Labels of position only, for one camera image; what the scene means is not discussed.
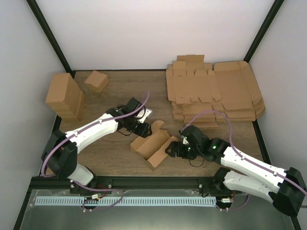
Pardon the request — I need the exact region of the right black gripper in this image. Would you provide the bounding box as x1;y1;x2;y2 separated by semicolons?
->
165;141;201;161

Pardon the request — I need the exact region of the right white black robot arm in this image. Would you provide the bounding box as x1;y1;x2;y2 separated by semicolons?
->
165;125;307;217

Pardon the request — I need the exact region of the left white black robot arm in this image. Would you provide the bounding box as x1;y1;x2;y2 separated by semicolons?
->
41;98;153;194

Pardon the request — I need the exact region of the small folded cardboard box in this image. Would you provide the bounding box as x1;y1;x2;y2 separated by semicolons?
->
84;70;109;93

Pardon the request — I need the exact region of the low folded cardboard box stack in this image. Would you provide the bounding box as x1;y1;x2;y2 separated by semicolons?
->
55;91;85;122

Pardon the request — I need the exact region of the tall folded cardboard box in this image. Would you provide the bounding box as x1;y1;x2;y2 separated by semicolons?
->
46;73;81;110

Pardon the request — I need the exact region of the stack of flat cardboard blanks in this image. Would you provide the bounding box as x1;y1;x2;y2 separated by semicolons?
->
166;55;223;129

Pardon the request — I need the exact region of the large flat cardboard blanks stack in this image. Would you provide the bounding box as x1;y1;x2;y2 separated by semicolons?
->
212;61;265;121

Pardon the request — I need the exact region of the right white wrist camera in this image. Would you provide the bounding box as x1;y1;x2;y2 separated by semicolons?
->
179;129;189;145

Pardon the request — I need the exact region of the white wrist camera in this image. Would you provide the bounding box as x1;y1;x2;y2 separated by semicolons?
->
179;129;189;145
136;108;153;123

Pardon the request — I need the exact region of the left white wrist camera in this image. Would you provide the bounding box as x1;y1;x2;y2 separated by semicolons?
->
136;108;153;123

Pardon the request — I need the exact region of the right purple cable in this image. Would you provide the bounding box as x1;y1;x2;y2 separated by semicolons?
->
183;110;307;212

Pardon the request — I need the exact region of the purple cable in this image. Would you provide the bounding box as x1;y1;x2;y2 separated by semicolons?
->
40;91;151;213
183;110;307;212

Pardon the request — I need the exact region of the black aluminium frame rail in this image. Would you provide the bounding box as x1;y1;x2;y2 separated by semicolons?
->
30;176;222;190

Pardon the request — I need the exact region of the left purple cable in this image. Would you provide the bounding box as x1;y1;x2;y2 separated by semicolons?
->
40;91;151;213

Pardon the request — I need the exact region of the light blue slotted cable duct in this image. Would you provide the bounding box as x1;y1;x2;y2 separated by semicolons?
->
35;196;216;207

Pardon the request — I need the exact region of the grey metal base plate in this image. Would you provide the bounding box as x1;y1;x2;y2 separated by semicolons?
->
16;190;294;230

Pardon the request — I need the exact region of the left black frame post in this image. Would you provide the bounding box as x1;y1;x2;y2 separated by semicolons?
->
26;0;72;73

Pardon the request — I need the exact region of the black frame post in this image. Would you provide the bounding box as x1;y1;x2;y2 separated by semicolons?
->
26;0;72;73
243;0;284;63

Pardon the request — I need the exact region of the right black frame post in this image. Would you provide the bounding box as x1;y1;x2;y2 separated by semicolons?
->
243;0;284;63

